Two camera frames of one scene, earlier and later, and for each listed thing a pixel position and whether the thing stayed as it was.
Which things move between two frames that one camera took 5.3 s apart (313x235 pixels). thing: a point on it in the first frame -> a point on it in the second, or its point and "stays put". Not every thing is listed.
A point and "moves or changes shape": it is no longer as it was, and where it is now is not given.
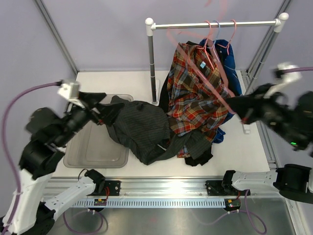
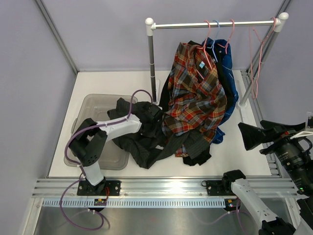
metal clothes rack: x=151 y=26 stays put
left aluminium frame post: x=57 y=35 stays put
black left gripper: x=109 y=112 -> x=155 y=123
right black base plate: x=216 y=188 stays put
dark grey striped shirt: x=144 y=128 moves or changes shape
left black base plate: x=110 y=188 stays put
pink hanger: x=202 y=52 -> x=260 y=43
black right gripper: x=247 y=106 -> x=253 y=135
